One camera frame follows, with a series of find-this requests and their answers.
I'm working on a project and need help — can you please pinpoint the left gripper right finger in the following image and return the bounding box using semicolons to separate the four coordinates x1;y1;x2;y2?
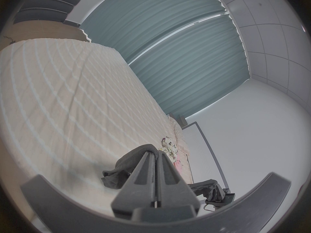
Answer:
158;150;201;214

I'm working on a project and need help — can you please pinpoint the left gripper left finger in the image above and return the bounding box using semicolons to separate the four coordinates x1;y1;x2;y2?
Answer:
111;151;156;221

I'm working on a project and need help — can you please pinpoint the black T-shirt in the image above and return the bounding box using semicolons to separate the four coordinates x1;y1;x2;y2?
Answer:
102;143;219;202

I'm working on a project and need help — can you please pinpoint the bed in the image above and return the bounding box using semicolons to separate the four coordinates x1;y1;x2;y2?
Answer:
0;39;231;227

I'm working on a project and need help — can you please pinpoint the white printed pyjama garment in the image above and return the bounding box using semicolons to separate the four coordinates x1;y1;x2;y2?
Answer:
161;136;179;163

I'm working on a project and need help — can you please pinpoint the pale pink pillow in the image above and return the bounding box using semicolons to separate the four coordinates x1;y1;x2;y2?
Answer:
169;117;190;155

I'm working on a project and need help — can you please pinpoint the grey bedside table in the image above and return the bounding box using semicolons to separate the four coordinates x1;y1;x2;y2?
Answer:
169;112;187;128

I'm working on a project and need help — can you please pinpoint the blue-green curtain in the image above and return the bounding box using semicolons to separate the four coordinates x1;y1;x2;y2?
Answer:
129;15;251;118
80;0;230;65

